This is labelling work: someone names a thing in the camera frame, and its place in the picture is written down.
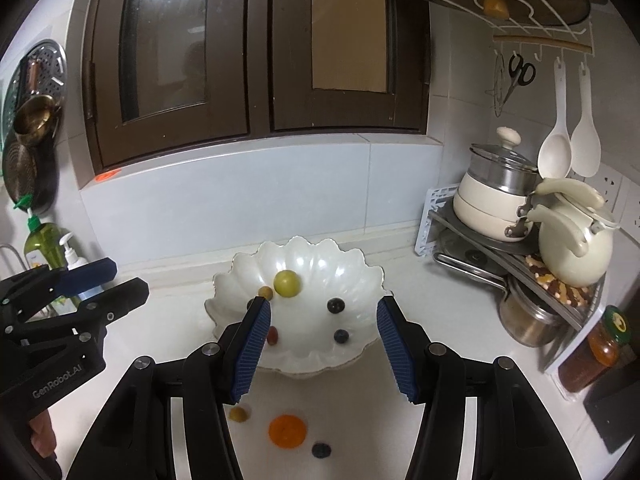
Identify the woven brown trivet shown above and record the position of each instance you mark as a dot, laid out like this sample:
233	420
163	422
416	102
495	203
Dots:
560	290

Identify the green dish soap bottle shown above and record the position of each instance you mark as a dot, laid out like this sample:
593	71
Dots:
40	245

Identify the small brown round fruit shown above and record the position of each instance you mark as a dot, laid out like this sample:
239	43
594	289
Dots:
265	292

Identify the brown window sash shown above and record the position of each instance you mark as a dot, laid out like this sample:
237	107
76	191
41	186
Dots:
292	60
107	60

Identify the dark purple grape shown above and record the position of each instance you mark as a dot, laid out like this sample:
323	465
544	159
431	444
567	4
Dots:
335	305

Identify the white rice paddle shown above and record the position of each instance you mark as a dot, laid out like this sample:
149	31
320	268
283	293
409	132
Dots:
586	147

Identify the small yellow round fruit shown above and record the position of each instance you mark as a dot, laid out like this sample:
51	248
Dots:
238	413

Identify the yellow green plum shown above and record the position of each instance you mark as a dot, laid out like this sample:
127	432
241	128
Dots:
286	283

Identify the perforated metal steamer plate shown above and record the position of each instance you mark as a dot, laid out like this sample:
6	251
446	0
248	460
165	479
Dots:
50	62

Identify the person's left hand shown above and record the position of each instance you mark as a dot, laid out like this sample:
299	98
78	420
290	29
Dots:
42	432

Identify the steel pan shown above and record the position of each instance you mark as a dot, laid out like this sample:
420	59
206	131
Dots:
465	257

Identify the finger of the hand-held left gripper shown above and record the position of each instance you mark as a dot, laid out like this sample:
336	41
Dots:
90	272
117	302

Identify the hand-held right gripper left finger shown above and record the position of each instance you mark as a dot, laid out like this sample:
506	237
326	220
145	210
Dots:
252	355

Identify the white pump bottle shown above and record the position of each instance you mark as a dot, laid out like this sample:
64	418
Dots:
75	260

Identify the white scalloped bowl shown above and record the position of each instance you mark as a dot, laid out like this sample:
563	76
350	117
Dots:
310	265

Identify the small red fruit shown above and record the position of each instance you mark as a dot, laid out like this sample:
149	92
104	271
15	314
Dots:
272	336

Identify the brass ladle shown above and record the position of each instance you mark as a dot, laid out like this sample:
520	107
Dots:
32	115

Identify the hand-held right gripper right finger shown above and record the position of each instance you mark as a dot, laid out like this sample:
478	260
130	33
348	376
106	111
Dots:
395	355

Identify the metal corner shelf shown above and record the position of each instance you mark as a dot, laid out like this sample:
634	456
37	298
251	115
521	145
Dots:
495	250

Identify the cream saucepan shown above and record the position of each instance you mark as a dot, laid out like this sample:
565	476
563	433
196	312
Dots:
477	192

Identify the white plastic rack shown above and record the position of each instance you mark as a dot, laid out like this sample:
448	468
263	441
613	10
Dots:
434	210

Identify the cream frying pan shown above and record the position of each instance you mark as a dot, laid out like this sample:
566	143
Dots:
475	222

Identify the cardboard sheet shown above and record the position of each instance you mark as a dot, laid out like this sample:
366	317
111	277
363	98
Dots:
350	35

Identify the dark mesh strainer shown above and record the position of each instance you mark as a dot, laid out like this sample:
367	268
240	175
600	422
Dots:
20	170

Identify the black scissors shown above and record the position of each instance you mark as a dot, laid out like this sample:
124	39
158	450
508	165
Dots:
522	72

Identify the wooden rod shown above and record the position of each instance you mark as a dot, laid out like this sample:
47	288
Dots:
540	40

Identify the white soup ladle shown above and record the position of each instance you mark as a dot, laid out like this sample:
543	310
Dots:
554	152

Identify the white wall socket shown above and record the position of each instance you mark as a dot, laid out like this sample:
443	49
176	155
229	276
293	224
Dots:
632	210
611	185

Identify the orange tangerine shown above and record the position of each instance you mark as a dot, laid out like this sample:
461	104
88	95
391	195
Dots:
287	430

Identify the orange sticker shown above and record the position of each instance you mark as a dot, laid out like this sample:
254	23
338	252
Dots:
106	175

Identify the glass sauce jar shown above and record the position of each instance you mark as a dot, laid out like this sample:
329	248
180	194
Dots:
602	350

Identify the black cleaver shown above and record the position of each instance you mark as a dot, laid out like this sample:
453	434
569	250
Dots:
615	410

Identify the cream kettle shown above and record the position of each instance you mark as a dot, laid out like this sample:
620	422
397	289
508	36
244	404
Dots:
575	255

